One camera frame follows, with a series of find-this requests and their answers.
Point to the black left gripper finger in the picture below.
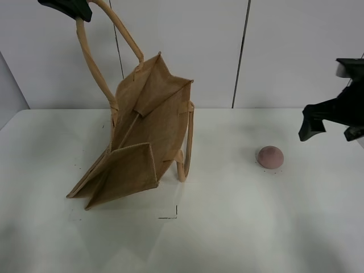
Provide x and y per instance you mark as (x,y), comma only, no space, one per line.
(72,8)

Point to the brown linen tote bag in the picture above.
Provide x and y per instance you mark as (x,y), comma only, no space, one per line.
(151,126)

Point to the pink peach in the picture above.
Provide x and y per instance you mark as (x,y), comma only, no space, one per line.
(269,157)

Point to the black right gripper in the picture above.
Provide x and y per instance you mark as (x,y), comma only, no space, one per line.
(345,109)

